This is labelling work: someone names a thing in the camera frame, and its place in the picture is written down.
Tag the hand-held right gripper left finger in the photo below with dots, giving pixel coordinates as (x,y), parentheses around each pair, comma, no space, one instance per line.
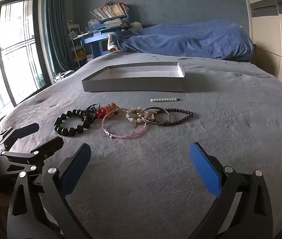
(76,169)

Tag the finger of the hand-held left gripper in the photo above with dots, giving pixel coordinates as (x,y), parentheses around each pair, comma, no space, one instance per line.
(51,143)
(27,128)

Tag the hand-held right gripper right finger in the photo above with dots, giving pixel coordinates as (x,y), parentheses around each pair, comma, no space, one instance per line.
(205,169)

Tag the thin metal bangle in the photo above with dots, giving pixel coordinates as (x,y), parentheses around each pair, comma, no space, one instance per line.
(167,112)

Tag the shallow grey cardboard box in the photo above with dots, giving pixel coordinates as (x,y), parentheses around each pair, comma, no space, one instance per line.
(131,86)

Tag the white helmet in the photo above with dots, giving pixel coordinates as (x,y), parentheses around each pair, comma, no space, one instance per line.
(63,76)

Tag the pearl hair clip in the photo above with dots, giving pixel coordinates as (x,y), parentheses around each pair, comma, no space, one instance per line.
(165,99)

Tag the black framed window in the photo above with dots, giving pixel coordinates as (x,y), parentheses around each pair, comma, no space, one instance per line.
(35,42)

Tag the teal curtain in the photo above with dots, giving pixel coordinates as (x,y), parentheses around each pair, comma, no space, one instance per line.
(58,29)

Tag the blue desk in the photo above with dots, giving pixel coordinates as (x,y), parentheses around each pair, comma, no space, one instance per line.
(96,41)

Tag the blue blanket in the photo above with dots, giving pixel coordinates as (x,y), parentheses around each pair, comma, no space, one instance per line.
(193,39)

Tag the stack of papers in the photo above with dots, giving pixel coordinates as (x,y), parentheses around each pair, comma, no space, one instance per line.
(113,23)

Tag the beige wardrobe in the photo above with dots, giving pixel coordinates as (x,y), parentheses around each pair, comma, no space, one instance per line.
(275,42)

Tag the row of books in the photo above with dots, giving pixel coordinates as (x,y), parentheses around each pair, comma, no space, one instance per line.
(111,10)

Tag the pale plush toy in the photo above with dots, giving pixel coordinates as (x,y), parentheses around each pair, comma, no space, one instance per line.
(136,25)

